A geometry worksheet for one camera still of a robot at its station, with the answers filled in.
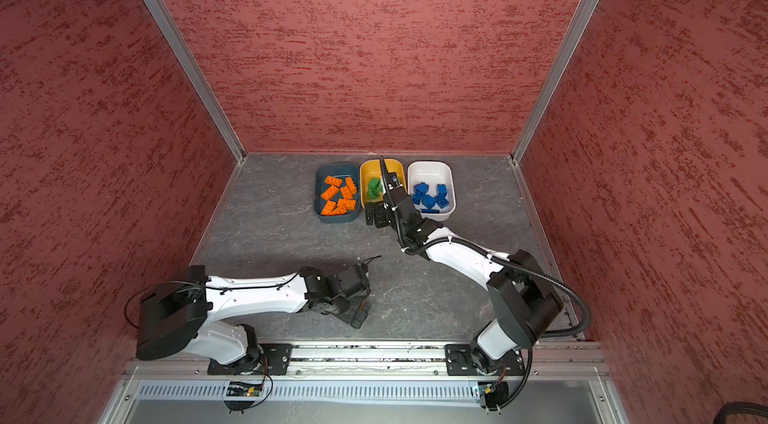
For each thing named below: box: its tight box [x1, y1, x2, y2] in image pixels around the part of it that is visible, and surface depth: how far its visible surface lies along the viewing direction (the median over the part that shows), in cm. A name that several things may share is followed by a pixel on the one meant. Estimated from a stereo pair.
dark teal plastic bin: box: [314, 162, 361, 223], surface depth 109 cm
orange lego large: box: [320, 200, 337, 216], surface depth 103 cm
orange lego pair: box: [337, 198, 357, 211], surface depth 105 cm
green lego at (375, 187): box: [368, 177, 383, 197], surface depth 112 cm
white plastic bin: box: [407, 161, 457, 222], surface depth 111 cm
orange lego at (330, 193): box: [320, 185, 339, 201], surface depth 109 cm
